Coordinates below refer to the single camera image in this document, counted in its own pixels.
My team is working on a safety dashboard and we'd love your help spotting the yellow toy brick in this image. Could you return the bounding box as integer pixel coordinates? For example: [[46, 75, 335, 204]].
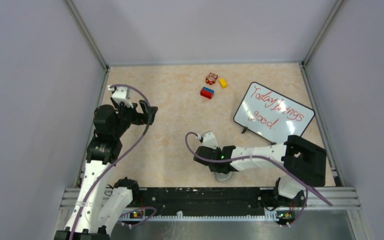
[[219, 78, 228, 89]]

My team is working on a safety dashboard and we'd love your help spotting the white cable duct strip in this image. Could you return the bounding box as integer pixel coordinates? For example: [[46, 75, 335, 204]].
[[119, 210, 279, 223]]

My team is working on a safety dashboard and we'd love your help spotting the red owl toy block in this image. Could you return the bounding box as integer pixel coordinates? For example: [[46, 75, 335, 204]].
[[205, 72, 219, 86]]

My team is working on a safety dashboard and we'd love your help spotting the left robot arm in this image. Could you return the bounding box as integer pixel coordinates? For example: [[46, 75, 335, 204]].
[[54, 100, 158, 240]]

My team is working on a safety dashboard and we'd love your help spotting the small whiteboard with black frame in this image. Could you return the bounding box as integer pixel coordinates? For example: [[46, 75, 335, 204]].
[[232, 81, 315, 144]]

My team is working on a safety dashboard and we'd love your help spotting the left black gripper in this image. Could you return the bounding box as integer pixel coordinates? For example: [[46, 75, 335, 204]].
[[111, 95, 158, 138]]

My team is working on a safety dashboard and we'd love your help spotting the aluminium frame rail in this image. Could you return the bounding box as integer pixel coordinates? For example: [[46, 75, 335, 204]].
[[54, 182, 367, 240]]

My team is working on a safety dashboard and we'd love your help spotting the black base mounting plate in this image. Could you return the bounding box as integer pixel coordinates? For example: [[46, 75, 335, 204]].
[[129, 187, 278, 217]]

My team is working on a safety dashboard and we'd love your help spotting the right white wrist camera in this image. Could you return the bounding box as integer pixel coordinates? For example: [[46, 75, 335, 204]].
[[196, 131, 220, 150]]

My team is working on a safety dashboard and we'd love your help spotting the red and blue toy brick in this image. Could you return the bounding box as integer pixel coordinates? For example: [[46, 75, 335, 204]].
[[200, 86, 215, 100]]

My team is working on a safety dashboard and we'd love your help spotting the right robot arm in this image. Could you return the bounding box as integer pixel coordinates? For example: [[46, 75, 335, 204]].
[[184, 132, 333, 207]]

